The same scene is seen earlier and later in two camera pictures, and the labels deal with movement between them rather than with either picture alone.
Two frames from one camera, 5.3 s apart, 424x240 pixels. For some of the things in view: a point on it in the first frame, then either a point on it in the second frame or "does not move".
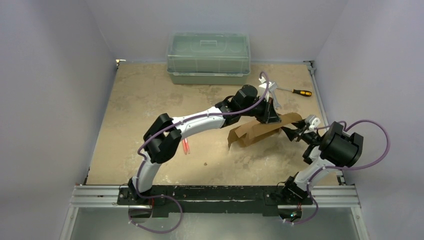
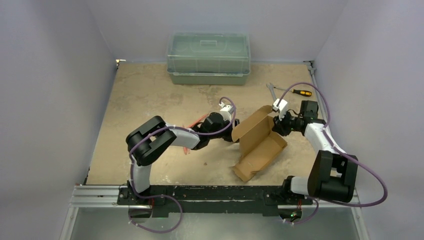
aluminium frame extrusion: x=92 y=197 does not move
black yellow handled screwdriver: x=299 y=92 does not move
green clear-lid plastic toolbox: x=209 y=58 does not move
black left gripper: x=269 y=115 → x=229 y=138
